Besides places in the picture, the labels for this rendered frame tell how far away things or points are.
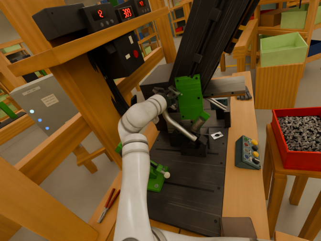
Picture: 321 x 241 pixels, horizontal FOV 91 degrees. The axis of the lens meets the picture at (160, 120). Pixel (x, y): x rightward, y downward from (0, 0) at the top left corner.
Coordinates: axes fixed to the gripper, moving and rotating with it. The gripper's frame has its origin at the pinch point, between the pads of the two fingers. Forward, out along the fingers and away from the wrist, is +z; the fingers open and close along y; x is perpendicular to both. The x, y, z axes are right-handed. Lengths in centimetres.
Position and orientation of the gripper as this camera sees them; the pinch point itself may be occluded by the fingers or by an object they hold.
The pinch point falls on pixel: (171, 94)
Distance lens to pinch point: 74.5
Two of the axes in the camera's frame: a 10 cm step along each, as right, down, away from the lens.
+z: 4.2, -3.9, 8.2
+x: -5.2, 6.5, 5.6
